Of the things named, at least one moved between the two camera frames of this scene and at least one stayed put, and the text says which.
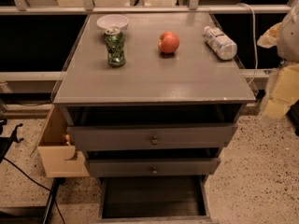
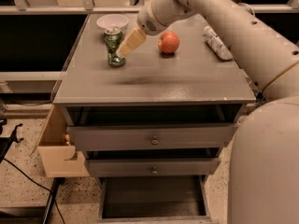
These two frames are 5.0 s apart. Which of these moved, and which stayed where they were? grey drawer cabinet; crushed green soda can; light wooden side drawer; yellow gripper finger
Moved: yellow gripper finger
Stayed: grey drawer cabinet; light wooden side drawer; crushed green soda can
